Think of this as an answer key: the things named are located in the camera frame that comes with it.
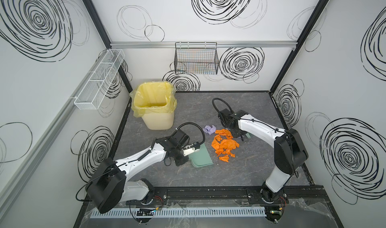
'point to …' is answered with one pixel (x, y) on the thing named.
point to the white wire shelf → (89, 97)
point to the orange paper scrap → (223, 142)
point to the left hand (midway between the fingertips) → (187, 156)
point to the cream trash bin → (159, 121)
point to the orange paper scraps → (222, 132)
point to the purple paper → (209, 129)
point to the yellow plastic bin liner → (157, 97)
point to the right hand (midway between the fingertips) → (241, 132)
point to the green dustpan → (202, 157)
